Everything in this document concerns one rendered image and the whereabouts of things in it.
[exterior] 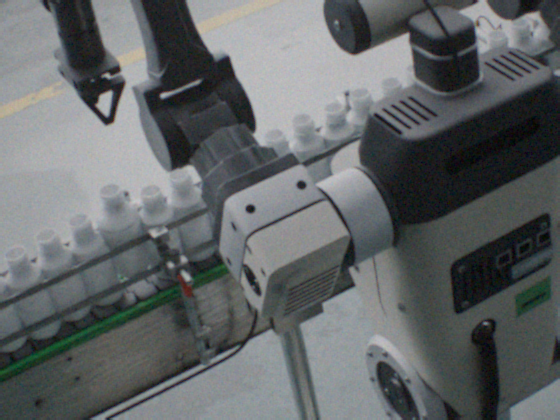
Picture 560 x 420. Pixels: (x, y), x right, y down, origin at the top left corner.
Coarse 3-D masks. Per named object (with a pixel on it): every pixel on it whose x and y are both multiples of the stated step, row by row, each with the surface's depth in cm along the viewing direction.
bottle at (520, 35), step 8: (512, 24) 216; (520, 24) 217; (528, 24) 214; (512, 32) 215; (520, 32) 214; (528, 32) 215; (512, 40) 216; (520, 40) 215; (528, 40) 216; (520, 48) 216; (528, 48) 215; (536, 48) 217
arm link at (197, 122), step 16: (176, 96) 123; (192, 96) 123; (208, 96) 123; (176, 112) 122; (192, 112) 122; (208, 112) 121; (224, 112) 121; (192, 128) 120; (208, 128) 120; (192, 144) 119
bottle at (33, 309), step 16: (16, 256) 186; (16, 272) 184; (32, 272) 185; (16, 288) 185; (48, 288) 189; (16, 304) 188; (32, 304) 187; (48, 304) 189; (32, 320) 189; (32, 336) 191; (48, 336) 191
